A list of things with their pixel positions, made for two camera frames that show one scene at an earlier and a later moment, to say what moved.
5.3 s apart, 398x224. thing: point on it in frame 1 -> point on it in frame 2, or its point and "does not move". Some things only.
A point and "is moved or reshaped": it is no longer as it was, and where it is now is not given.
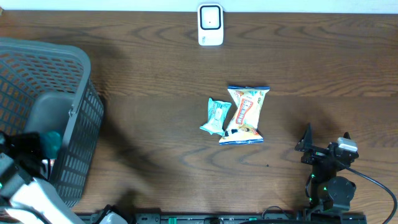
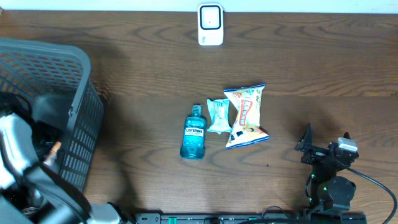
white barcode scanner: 210,24 does not move
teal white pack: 217,112 is moved or reshaped
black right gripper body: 316,154 does not move
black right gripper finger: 346,135 does not move
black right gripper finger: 306,140 does not move
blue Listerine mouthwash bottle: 50,144 is moved or reshaped
